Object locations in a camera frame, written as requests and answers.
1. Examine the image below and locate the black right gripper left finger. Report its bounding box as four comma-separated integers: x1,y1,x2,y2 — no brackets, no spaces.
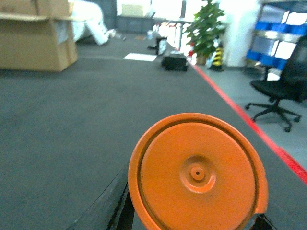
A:
67,165,134,230

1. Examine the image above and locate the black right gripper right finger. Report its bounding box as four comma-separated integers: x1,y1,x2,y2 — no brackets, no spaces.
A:
249,214,277,230

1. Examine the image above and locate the orange round cap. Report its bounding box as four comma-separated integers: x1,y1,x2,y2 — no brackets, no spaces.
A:
128,113,269,230

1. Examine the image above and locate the steel shelf rack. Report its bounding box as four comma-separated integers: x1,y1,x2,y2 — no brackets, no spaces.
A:
245,0,307,72

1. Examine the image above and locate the black office chair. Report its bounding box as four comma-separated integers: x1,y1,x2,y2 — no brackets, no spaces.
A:
245,35,307,132

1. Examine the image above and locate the white paper sheet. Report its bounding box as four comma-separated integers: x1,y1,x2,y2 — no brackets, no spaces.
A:
123,53,157,62

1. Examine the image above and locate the black flat boxes stack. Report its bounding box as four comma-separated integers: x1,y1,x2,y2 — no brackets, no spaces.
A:
161,54,188,72

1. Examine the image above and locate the yellow black traffic cone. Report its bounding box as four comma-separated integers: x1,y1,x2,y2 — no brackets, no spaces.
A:
209,43,224,72

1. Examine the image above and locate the black white small box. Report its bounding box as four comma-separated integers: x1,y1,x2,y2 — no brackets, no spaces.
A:
155,37,167,55

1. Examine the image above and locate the large cardboard box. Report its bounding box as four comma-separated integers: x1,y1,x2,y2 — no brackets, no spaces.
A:
0,0,78,72

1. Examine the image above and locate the green potted plant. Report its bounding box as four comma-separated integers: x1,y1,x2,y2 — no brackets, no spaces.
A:
186,0,225,65

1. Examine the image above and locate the white plastic bag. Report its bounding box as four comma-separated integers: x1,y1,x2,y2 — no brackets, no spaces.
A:
69,0,109,46

